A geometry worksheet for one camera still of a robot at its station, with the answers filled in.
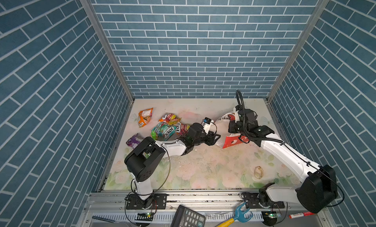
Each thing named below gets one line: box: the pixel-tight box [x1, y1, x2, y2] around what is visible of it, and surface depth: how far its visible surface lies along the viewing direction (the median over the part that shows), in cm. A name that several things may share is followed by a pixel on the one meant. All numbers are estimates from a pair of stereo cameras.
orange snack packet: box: [138, 107, 154, 128], surface depth 104 cm
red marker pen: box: [288, 211, 315, 219], surface depth 71 cm
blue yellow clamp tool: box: [214, 200, 254, 227], surface depth 70 cm
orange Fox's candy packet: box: [158, 112, 182, 126], surface depth 104 cm
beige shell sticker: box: [254, 165, 264, 180], surface depth 86 cm
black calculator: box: [170, 204, 207, 227], surface depth 69 cm
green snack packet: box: [150, 122, 177, 141], surface depth 98 cm
